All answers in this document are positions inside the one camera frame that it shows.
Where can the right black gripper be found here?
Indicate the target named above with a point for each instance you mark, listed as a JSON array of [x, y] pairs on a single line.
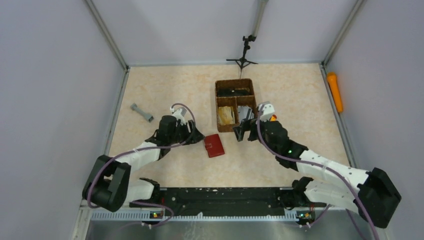
[[250, 129]]

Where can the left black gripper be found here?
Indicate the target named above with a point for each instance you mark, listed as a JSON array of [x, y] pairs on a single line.
[[190, 131]]

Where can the red leather card holder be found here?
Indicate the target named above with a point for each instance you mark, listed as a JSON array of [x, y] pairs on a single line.
[[213, 145]]

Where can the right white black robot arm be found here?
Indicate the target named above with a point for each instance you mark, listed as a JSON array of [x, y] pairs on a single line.
[[371, 194]]

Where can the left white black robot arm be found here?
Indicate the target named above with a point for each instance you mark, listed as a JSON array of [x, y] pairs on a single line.
[[108, 185]]

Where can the gold cards pile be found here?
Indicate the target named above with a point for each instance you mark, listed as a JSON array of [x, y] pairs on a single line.
[[226, 115]]

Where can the black cards pile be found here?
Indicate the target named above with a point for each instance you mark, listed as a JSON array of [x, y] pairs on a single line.
[[233, 92]]

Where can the brown woven divided basket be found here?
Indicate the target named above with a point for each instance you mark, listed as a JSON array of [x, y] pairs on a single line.
[[234, 102]]

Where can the orange yellow toy car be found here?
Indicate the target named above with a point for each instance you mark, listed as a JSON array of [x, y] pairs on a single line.
[[273, 118]]

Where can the grey toy block bar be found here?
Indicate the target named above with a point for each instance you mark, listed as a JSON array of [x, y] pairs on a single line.
[[147, 116]]

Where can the orange flashlight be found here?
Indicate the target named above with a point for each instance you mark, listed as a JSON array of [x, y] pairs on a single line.
[[332, 81]]

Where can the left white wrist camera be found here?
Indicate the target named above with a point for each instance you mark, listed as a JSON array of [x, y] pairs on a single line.
[[179, 113]]

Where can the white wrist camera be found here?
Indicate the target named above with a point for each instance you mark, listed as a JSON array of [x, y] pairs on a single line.
[[265, 111], [179, 113]]

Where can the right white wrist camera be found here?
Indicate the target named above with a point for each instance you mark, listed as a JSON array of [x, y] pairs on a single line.
[[265, 111]]

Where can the black camera tripod stand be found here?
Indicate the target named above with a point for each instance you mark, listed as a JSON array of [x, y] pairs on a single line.
[[243, 62]]

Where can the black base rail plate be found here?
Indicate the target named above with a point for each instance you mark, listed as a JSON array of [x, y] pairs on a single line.
[[231, 201]]

